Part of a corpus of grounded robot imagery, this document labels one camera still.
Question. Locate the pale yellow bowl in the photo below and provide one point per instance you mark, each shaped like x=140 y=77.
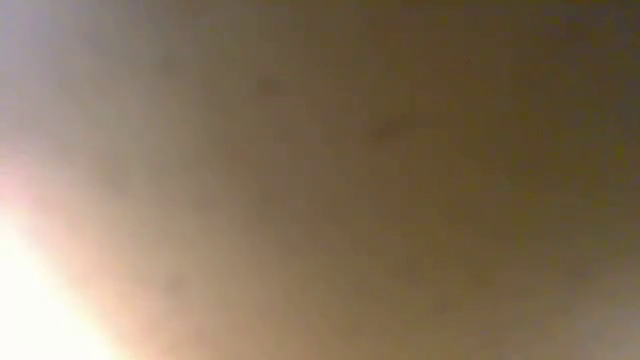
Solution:
x=350 y=175

